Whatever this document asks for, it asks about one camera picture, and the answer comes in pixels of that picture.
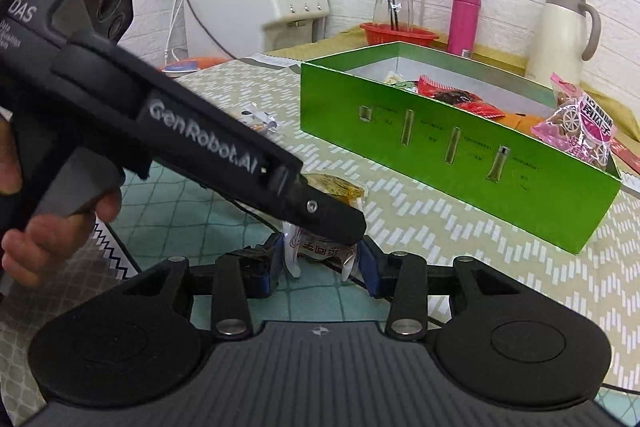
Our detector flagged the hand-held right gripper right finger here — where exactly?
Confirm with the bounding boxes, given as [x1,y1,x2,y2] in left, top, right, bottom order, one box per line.
[356,236,523,342]

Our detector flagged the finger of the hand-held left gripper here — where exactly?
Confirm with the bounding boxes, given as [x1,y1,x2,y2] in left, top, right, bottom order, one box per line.
[260,164,367,244]

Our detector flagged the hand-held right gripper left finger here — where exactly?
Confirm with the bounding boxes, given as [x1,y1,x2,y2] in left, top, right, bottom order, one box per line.
[120,232,287,342]

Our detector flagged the brown snack packet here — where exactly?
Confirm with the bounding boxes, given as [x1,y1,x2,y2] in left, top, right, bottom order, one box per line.
[305,173,367,212]

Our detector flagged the white red print snack packet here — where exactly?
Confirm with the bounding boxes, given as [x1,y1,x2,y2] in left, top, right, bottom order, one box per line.
[280,219,362,283]

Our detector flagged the green cardboard box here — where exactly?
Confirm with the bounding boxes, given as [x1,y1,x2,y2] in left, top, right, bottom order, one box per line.
[299,41,623,256]

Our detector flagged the small clear candy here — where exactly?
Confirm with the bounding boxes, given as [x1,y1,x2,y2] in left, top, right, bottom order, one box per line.
[239,104,278,132]

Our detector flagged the orange trim pastry packet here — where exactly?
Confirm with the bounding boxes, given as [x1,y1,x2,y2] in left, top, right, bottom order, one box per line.
[416,74,506,120]

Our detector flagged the orange snack packet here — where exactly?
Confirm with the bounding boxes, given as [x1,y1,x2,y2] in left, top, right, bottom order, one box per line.
[502,111,543,135]

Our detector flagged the pink seed packet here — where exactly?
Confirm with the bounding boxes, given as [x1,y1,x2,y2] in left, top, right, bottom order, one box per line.
[531,72,618,170]

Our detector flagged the person's left hand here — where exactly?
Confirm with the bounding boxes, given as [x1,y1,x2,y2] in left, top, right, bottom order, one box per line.
[0,109,124,289]

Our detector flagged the patterned tablecloth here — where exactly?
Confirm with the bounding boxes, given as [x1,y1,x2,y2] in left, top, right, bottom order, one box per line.
[0,54,640,427]

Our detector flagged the orange plastic basket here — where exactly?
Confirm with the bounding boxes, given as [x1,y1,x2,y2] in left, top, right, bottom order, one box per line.
[157,55,231,78]

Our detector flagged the white water dispenser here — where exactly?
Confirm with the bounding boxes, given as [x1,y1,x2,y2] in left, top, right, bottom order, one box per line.
[181,0,331,60]

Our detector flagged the red plastic basket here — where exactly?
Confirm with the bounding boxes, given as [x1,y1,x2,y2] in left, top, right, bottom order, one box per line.
[359,22,441,52]

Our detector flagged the pink insulated bottle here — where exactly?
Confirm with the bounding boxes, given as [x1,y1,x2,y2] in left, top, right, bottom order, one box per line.
[446,0,482,58]

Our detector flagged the red envelope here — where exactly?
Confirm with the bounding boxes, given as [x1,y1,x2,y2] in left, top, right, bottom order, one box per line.
[611,138,640,172]

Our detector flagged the cream thermos jug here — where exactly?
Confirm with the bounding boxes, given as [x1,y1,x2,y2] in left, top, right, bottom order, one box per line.
[524,0,602,88]

